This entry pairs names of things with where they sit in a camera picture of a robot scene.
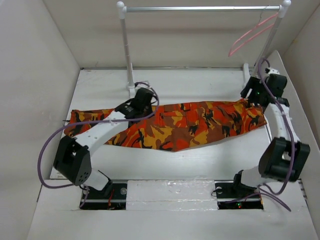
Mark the pink clothes hanger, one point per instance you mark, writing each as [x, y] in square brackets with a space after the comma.
[253, 33]

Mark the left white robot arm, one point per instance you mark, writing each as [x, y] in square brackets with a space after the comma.
[73, 156]

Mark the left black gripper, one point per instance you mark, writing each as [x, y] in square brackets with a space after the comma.
[150, 110]

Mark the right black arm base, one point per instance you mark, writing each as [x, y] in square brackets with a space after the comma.
[230, 197]

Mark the orange camouflage trousers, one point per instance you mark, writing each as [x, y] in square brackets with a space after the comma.
[179, 126]

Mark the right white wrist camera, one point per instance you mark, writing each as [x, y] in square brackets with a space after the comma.
[271, 70]

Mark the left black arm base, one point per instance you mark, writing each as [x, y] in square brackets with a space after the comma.
[115, 199]

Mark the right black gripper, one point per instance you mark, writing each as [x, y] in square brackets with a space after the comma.
[254, 83]

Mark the white clothes rack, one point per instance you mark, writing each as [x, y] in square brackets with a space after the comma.
[122, 9]

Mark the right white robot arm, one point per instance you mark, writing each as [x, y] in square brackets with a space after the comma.
[286, 155]

